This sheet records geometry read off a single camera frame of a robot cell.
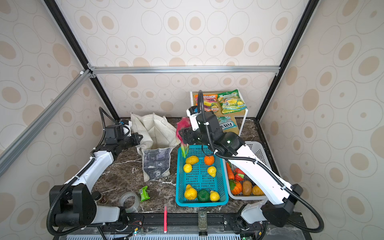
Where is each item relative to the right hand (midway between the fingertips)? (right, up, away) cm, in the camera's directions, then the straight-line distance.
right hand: (184, 127), depth 67 cm
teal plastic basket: (+8, -31, +21) cm, 38 cm away
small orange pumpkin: (+27, -31, +13) cm, 43 cm away
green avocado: (+9, -35, +11) cm, 38 cm away
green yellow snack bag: (+24, +14, +11) cm, 30 cm away
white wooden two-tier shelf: (+29, +6, +15) cm, 33 cm away
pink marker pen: (-10, -45, +8) cm, 47 cm away
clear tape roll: (-26, -41, +11) cm, 50 cm away
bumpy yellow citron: (+3, -19, +25) cm, 32 cm away
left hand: (-23, -3, +17) cm, 29 cm away
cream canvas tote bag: (-20, -5, +35) cm, 41 cm away
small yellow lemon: (0, -23, +22) cm, 32 cm away
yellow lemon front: (+15, -36, +11) cm, 40 cm away
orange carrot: (+25, -26, +17) cm, 40 cm away
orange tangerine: (+13, -19, +24) cm, 34 cm away
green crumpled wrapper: (-23, -36, +15) cm, 45 cm away
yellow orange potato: (+37, -33, +12) cm, 51 cm away
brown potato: (+33, -32, +13) cm, 47 cm away
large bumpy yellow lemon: (+3, -34, +11) cm, 36 cm away
